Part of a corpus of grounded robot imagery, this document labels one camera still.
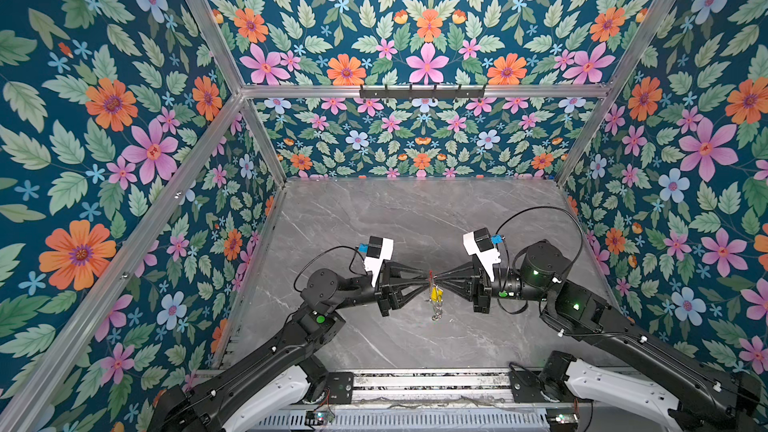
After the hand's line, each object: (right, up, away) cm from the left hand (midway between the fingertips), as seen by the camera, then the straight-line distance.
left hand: (428, 283), depth 54 cm
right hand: (+2, 0, +2) cm, 3 cm away
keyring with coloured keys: (+2, -4, +4) cm, 6 cm away
